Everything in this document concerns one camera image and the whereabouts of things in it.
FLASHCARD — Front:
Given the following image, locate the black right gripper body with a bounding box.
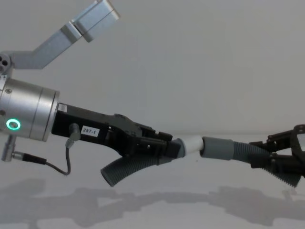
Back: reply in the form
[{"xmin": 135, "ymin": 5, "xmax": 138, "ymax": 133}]
[{"xmin": 289, "ymin": 124, "xmax": 305, "ymax": 179}]

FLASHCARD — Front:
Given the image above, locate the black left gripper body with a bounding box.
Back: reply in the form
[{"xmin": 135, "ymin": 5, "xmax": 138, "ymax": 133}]
[{"xmin": 51, "ymin": 102, "xmax": 142, "ymax": 158}]

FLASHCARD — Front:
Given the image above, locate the grey corrugated hose grey cuff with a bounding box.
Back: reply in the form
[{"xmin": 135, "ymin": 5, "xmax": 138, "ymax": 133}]
[{"xmin": 200, "ymin": 135, "xmax": 302, "ymax": 189}]

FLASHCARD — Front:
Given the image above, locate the white table cloth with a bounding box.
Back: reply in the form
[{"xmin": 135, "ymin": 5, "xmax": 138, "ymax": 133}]
[{"xmin": 0, "ymin": 132, "xmax": 305, "ymax": 229}]

